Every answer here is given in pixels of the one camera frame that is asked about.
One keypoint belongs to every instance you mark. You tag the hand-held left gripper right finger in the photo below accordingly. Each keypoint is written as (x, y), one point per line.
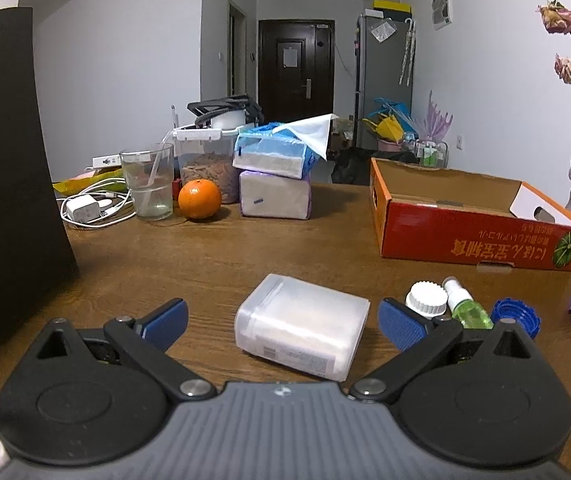
(403, 325)

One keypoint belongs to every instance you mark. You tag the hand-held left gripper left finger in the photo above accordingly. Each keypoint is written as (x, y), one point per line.
(168, 322)

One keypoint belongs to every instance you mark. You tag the white ribbed bottle cap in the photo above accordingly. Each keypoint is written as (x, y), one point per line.
(426, 297)

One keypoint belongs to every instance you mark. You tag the green spray bottle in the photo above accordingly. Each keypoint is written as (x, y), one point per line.
(470, 312)

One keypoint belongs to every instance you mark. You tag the red cardboard box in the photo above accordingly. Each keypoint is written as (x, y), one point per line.
(440, 240)

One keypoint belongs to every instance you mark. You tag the translucent plastic box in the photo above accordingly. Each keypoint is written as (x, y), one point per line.
(300, 325)

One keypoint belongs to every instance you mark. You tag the blue bottle cap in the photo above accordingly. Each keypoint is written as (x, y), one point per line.
(528, 317)

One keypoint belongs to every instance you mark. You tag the clear glass cup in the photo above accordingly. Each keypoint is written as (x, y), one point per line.
(153, 207)

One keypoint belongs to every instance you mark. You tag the orange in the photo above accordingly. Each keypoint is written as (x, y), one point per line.
(199, 199)

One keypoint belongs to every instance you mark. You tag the white straw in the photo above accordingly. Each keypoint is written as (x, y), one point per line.
(154, 170)

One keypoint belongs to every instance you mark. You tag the clear container of nuts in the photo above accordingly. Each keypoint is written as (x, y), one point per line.
(208, 167)

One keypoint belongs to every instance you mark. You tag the yellow packet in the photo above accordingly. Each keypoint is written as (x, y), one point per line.
(80, 185)

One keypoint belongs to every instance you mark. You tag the white and purple tissue pack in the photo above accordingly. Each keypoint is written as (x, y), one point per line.
(273, 195)

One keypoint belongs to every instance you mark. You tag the clear organizer with bottles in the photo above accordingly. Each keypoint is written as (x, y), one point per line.
(428, 152)

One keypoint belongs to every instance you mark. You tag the pink basin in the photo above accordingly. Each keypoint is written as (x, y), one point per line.
(390, 146)

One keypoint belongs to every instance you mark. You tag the blue tissue pack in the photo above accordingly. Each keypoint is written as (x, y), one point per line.
(270, 157)

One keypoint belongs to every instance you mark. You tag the yellow bag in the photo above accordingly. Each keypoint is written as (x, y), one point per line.
(388, 127)

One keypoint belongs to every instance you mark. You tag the pink purple decoration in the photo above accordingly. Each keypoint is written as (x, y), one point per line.
(435, 120)

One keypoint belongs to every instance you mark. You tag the white pot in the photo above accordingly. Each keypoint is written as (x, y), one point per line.
(228, 120)

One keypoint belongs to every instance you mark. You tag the blue plastic rack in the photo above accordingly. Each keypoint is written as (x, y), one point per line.
(390, 106)

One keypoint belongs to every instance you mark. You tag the black paper bag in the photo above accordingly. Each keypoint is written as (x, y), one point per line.
(5, 160)

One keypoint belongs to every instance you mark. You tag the grey refrigerator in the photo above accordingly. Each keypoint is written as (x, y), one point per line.
(380, 75)

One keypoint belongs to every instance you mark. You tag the dark brown door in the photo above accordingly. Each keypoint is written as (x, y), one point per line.
(270, 75)

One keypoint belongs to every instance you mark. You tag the white folded umbrella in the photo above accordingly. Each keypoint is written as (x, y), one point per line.
(408, 50)

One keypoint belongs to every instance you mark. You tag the grey side door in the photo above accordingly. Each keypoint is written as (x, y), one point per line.
(238, 55)

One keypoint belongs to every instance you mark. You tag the clear plastic bag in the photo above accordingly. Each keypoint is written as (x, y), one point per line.
(383, 31)

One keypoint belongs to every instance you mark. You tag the yellow and black box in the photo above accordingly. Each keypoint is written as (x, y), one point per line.
(391, 6)

